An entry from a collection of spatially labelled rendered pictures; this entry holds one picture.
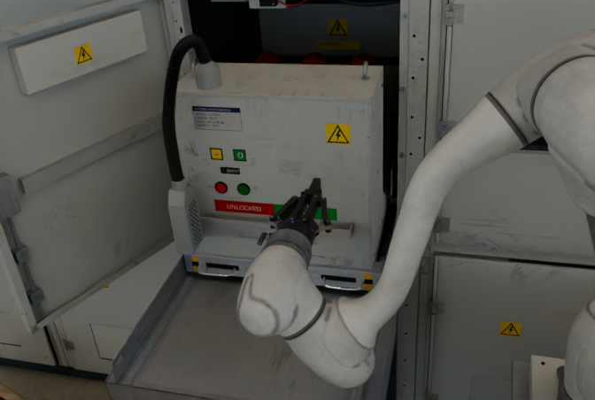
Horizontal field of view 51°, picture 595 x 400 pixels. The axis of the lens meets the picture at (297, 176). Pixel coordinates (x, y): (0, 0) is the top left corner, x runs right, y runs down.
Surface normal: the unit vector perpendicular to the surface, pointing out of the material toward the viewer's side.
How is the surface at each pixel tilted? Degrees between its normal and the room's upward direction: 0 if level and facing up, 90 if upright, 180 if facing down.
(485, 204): 90
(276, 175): 90
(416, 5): 90
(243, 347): 0
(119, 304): 90
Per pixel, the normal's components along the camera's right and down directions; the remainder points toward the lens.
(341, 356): 0.10, 0.29
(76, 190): 0.79, 0.25
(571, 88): -0.75, -0.55
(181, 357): -0.07, -0.87
